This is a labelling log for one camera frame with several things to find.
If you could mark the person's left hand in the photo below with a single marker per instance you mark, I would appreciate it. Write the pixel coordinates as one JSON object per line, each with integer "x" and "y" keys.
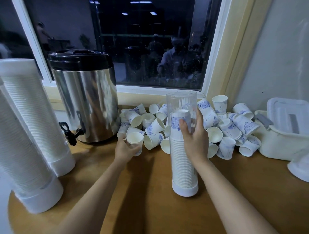
{"x": 124, "y": 153}

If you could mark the person's right hand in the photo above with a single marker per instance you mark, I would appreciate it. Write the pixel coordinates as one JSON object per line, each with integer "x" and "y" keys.
{"x": 197, "y": 143}

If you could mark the single blue-printed paper cup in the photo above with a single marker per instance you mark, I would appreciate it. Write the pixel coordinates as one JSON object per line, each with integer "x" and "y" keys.
{"x": 135, "y": 137}

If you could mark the nested stack of paper cups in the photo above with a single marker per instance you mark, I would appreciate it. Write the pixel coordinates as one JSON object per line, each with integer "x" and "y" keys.
{"x": 34, "y": 115}
{"x": 19, "y": 154}
{"x": 182, "y": 164}
{"x": 300, "y": 166}

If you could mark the pile of paper cups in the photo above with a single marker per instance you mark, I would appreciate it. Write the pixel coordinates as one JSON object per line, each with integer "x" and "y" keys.
{"x": 231, "y": 128}

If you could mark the white tube cap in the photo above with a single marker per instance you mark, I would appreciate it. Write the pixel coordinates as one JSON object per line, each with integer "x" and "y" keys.
{"x": 17, "y": 66}

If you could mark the person's left forearm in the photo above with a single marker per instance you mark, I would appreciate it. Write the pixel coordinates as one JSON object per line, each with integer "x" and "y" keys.
{"x": 94, "y": 202}

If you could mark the person's right forearm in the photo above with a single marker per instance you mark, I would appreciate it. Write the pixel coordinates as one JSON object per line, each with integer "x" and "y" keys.
{"x": 236, "y": 200}

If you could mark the stainless steel water dispenser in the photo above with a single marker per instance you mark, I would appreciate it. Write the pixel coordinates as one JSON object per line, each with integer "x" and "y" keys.
{"x": 89, "y": 96}

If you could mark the translucent plastic box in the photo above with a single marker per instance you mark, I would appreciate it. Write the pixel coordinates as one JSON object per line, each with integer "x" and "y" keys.
{"x": 282, "y": 144}

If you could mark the white plastic lid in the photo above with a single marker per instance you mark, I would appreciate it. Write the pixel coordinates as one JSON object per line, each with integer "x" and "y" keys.
{"x": 289, "y": 115}

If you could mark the white framed window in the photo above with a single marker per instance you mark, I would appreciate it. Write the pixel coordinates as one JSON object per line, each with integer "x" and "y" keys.
{"x": 149, "y": 38}

